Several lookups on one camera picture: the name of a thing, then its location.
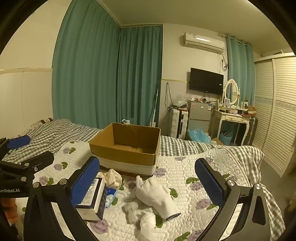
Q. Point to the brown box on dresser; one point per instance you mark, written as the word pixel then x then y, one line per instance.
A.
pixel 251 109

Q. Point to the narrow teal curtain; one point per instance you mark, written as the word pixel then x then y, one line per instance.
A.
pixel 240 67

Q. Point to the oval vanity mirror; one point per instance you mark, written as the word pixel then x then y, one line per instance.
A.
pixel 231 91

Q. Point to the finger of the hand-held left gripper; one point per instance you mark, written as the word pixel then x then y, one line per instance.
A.
pixel 18 141
pixel 39 160

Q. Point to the white mop pole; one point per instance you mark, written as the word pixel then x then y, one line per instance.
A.
pixel 155 109

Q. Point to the white louvred wardrobe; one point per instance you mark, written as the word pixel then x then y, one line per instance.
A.
pixel 277 111

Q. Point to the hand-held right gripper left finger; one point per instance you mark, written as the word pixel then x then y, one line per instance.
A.
pixel 85 182

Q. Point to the wide teal curtain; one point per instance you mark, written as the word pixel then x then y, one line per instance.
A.
pixel 85 69

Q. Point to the brown cardboard box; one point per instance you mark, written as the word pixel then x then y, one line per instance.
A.
pixel 138 167

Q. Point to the pile of blue plastic bags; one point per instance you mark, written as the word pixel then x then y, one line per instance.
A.
pixel 198 136

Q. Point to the teal corner curtain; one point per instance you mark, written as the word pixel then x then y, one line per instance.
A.
pixel 138 74

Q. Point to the white work glove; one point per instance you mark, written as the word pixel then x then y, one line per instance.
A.
pixel 155 197

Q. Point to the clear plastic bag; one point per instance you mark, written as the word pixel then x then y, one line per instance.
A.
pixel 181 100

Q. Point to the beige cloth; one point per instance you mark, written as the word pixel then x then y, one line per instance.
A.
pixel 113 178

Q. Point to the white floral quilt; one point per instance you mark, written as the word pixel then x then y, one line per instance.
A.
pixel 182 166

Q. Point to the blue plastic basket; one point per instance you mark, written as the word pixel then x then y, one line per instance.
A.
pixel 225 138

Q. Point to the blue tissue packet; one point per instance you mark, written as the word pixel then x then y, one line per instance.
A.
pixel 110 197

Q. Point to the small grey refrigerator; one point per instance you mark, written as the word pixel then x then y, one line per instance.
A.
pixel 198 115

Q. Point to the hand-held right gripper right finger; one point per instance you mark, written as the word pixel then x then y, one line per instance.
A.
pixel 209 184

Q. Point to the dark suitcase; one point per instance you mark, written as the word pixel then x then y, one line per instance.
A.
pixel 251 129

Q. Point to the clear water bottle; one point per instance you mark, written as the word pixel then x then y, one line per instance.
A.
pixel 126 121

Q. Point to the white sock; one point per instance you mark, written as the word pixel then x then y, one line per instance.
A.
pixel 148 223
pixel 130 208

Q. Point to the black wall television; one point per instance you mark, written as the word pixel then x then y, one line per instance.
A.
pixel 205 81

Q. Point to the white ribbed suitcase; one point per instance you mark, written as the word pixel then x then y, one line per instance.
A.
pixel 177 122

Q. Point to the grey checked blanket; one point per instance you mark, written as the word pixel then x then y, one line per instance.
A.
pixel 57 132

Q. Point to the small cardboard box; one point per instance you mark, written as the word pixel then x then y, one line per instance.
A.
pixel 217 141

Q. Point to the white air conditioner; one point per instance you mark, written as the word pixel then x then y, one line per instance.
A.
pixel 203 41

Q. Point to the white dressing table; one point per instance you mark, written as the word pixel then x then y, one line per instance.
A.
pixel 231 118

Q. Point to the white printed packet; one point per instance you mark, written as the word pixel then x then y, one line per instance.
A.
pixel 91 199

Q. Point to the person's left hand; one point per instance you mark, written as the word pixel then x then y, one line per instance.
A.
pixel 9 208

